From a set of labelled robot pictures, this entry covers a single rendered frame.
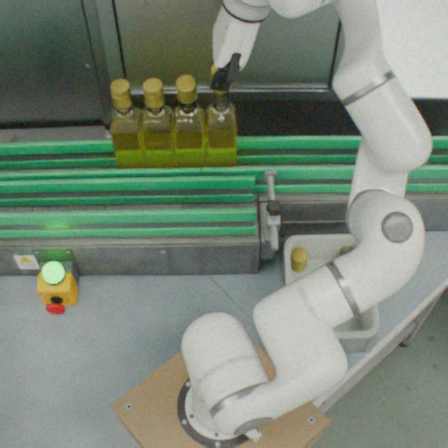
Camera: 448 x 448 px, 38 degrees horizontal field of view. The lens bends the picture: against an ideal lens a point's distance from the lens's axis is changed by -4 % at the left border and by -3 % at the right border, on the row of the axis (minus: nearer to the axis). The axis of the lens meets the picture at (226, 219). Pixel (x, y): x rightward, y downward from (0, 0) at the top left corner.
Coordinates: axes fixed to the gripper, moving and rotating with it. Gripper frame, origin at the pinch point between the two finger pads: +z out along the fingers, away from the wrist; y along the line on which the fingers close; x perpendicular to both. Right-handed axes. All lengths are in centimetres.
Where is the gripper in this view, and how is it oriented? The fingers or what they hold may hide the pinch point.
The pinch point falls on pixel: (221, 72)
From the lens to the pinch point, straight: 115.2
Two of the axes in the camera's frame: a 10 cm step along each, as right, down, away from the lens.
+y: 0.3, 8.5, -5.3
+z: -2.6, 5.2, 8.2
